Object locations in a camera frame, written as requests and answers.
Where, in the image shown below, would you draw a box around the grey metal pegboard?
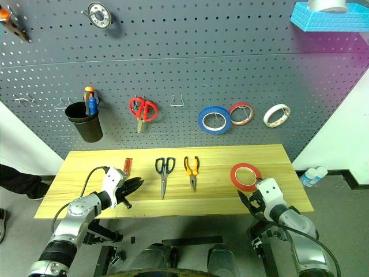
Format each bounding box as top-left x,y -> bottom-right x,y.
0,0 -> 369,167

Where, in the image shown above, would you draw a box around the dark blue handled scissors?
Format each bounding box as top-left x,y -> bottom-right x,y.
155,156 -> 176,200

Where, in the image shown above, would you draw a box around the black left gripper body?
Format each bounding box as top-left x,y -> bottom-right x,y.
111,180 -> 133,210

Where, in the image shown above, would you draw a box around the blue tape roll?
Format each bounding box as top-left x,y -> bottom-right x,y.
197,105 -> 232,134

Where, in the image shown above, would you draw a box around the round silver metal disc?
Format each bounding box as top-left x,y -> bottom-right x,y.
87,2 -> 114,29

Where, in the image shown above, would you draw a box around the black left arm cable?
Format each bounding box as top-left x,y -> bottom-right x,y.
51,166 -> 112,231

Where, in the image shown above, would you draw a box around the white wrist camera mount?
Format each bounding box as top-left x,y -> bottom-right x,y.
255,178 -> 289,222
101,167 -> 127,203

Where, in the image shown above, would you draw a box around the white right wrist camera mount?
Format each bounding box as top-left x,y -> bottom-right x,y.
255,178 -> 289,222

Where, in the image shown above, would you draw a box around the dark grey rounded shape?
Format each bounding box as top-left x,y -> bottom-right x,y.
135,242 -> 179,277
206,244 -> 240,277

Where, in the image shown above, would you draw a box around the blue plastic basket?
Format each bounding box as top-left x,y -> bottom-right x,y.
289,1 -> 369,32

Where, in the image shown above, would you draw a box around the red handled scissors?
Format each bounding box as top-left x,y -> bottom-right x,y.
129,97 -> 159,134

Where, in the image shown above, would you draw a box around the red handled screwdriver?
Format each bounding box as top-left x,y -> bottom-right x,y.
123,158 -> 134,177

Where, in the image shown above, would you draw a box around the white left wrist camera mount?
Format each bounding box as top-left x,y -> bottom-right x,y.
101,167 -> 127,203

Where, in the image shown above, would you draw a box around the wide red tape roll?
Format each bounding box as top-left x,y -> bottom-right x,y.
229,163 -> 262,193

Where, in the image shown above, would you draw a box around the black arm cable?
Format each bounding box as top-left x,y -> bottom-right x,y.
276,222 -> 342,277
51,166 -> 112,231

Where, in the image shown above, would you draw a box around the orange brown hand tool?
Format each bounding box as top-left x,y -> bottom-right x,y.
0,7 -> 31,43

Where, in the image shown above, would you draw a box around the blue handled screwdriver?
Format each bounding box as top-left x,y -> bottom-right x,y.
88,96 -> 99,116

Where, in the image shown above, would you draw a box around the orange black needle-nose pliers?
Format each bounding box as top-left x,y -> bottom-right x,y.
183,156 -> 200,193

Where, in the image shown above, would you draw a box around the black metal table leg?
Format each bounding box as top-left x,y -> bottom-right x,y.
247,219 -> 279,277
83,218 -> 125,277

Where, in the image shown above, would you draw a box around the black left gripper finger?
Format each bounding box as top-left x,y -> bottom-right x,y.
125,184 -> 142,199
124,176 -> 144,188

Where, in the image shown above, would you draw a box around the orange black handled screwdriver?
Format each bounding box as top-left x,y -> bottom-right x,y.
83,86 -> 96,116

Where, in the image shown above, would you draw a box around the black plastic cup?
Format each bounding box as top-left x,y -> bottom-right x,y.
65,101 -> 104,143

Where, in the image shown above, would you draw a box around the clear plastic water bottle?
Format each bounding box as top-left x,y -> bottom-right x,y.
299,168 -> 321,188
312,166 -> 329,181

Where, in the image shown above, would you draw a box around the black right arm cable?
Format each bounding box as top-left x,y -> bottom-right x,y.
276,222 -> 342,277

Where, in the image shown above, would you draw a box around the white tape roll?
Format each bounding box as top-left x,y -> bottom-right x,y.
263,103 -> 291,128

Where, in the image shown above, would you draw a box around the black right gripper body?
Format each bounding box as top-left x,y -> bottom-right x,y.
248,192 -> 268,219

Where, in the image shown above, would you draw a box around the thin red tape roll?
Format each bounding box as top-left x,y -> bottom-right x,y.
229,102 -> 255,126

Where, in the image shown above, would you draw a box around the person in black clothing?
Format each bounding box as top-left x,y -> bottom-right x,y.
0,163 -> 54,200

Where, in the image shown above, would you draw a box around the silver object in basket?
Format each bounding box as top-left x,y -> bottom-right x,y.
307,0 -> 349,13

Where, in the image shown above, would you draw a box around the black floor tape strip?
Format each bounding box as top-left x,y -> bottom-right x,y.
161,235 -> 224,246

